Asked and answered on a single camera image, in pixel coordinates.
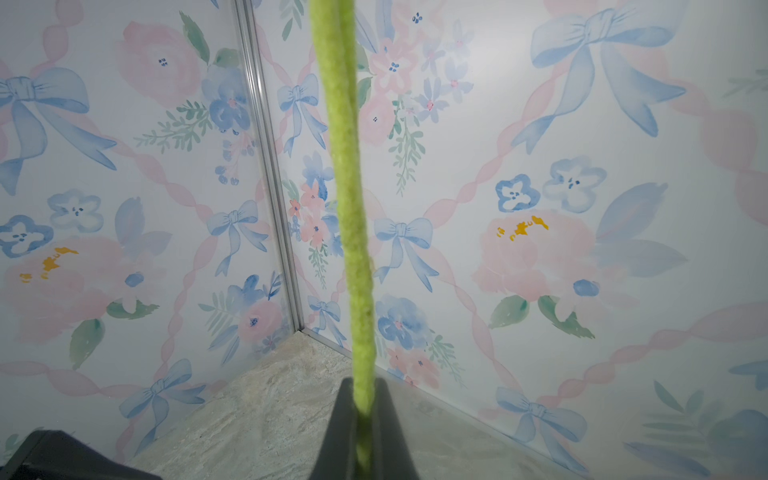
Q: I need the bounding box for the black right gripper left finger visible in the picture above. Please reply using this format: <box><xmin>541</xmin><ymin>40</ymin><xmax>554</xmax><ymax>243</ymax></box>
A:
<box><xmin>308</xmin><ymin>377</ymin><xmax>358</xmax><ymax>480</ymax></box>

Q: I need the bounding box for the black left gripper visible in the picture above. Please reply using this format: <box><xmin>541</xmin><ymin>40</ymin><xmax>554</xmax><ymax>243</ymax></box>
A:
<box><xmin>1</xmin><ymin>430</ymin><xmax>161</xmax><ymax>480</ymax></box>

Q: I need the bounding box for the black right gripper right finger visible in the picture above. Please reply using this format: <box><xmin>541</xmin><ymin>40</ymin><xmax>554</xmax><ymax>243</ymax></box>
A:
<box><xmin>371</xmin><ymin>378</ymin><xmax>419</xmax><ymax>480</ymax></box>

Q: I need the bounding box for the white lisianthus flower stem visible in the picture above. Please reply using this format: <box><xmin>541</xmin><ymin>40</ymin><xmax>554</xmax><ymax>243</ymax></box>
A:
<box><xmin>310</xmin><ymin>0</ymin><xmax>376</xmax><ymax>479</ymax></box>

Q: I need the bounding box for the aluminium corner post left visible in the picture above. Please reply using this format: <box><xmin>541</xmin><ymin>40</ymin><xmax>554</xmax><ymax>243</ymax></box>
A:
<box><xmin>233</xmin><ymin>0</ymin><xmax>304</xmax><ymax>332</ymax></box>

